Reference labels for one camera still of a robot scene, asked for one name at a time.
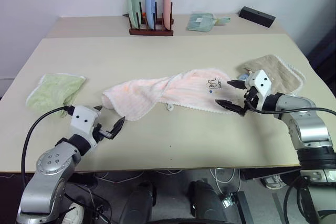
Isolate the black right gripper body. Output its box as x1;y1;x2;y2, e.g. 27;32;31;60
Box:
239;87;259;116

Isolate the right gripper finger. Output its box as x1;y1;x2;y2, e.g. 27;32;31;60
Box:
226;79;246;90
215;99;244;114

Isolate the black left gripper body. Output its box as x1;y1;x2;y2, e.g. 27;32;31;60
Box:
93;123;114;144

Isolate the beige towel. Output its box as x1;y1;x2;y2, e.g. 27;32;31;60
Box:
237;54;307;97

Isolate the green towel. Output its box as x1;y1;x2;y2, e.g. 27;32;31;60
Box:
25;73;87;119

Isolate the pink towel with print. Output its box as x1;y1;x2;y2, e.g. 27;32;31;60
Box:
101;68;248;122

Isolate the black rectangular box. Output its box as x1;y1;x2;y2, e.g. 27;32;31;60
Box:
238;6;277;28

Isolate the folded teal cloth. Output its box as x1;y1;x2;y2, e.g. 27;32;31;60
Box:
186;12;217;33

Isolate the dark rounded shape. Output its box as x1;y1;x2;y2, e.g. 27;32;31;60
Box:
119;180;156;224
187;178;228;224

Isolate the white shoe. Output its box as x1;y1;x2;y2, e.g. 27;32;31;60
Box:
60;204;85;224

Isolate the grey white sneaker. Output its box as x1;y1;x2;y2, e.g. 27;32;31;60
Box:
260;174;286;190

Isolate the brown wooden plate rack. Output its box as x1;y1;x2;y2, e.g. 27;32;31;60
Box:
122;1;175;37

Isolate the black metal table foot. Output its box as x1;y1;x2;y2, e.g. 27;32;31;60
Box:
222;190;255;224

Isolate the pink plate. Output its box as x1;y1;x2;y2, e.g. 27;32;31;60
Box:
162;0;173;31

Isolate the green plate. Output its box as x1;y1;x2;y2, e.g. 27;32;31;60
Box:
126;0;141;29

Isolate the blue plate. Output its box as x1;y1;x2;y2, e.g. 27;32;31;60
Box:
144;0;158;29

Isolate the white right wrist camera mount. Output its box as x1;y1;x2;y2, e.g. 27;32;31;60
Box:
245;69;275;111

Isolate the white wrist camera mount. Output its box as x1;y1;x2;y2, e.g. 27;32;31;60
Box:
245;69;275;111
70;105;102;149

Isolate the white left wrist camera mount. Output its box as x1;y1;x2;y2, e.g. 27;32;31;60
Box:
70;105;102;149

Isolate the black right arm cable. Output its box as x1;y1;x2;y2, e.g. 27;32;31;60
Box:
245;91;336;116

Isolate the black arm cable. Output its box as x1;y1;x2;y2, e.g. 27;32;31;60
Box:
20;105;76;187
245;91;336;116

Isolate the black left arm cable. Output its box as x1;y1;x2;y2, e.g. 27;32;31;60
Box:
20;105;76;187

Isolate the light green handled scoop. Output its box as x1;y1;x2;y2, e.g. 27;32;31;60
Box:
214;16;232;27

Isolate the white floor cable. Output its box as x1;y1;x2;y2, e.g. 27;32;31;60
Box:
209;168;242;196

